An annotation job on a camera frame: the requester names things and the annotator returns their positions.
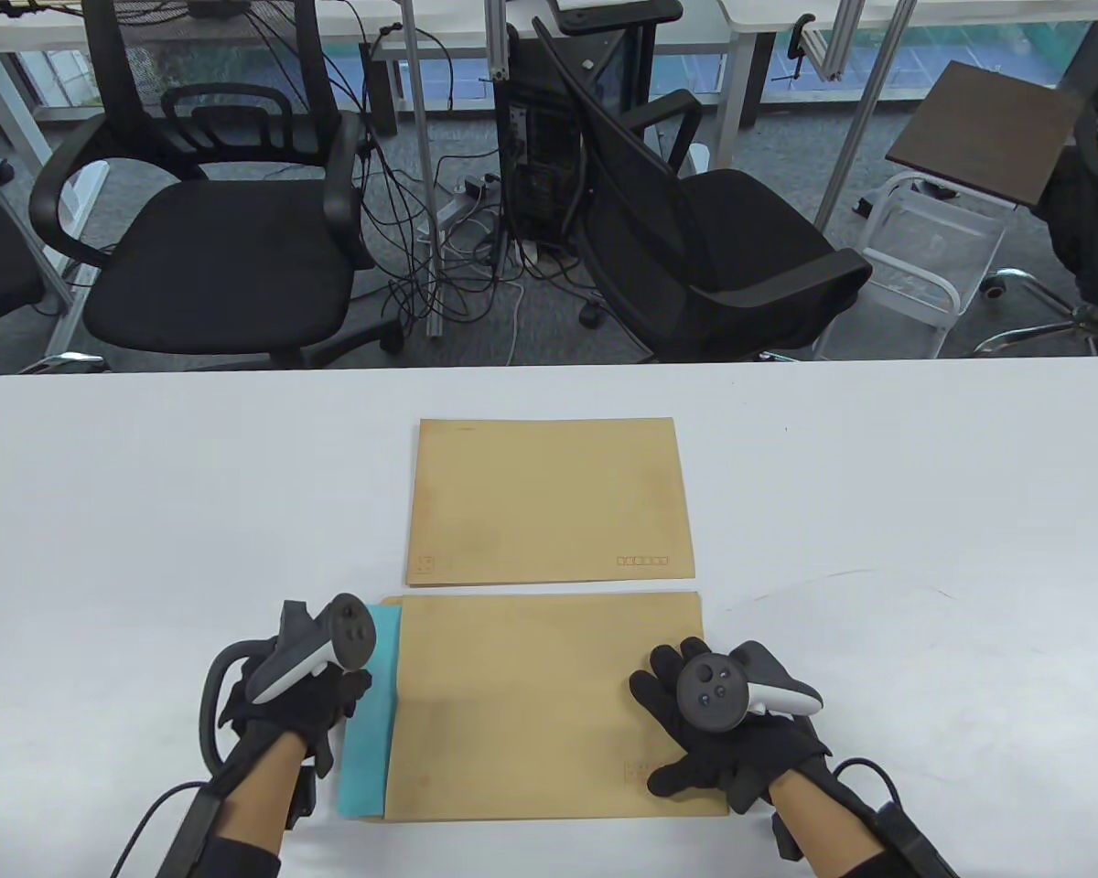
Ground person's right hand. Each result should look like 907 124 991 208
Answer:
629 636 832 817

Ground person's left hand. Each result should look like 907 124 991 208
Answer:
217 666 374 778

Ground blue paper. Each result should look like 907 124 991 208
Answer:
337 605 404 817

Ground brown A4 envelope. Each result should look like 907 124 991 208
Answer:
406 418 696 587
380 590 731 821

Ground person's left forearm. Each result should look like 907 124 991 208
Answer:
192 730 310 878

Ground person's right forearm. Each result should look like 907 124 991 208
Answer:
767 768 888 878

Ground black and white controller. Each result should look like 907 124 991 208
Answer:
675 642 824 735
199 593 376 778

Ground white power strip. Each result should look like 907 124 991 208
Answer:
421 174 500 243

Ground black mesh office chair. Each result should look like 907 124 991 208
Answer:
531 16 873 364

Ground white utility cart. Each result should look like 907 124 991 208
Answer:
814 172 1009 359

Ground black office chair chrome base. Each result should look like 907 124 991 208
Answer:
974 18 1098 358

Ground black computer tower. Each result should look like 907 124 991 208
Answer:
497 37 596 252

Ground dark wooden board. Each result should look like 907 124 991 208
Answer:
885 60 1086 208

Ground black clamp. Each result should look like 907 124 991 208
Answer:
769 14 820 85

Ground black desk stand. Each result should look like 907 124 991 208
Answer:
547 0 684 36

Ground black glove cable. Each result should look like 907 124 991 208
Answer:
110 782 211 878
828 757 902 810

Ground tangle of black cables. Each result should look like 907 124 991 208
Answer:
329 0 605 362

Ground black chair with loop handle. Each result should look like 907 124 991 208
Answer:
29 0 402 369

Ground aluminium frame post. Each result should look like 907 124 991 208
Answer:
803 0 870 83
401 0 447 339
483 0 513 85
814 0 918 230

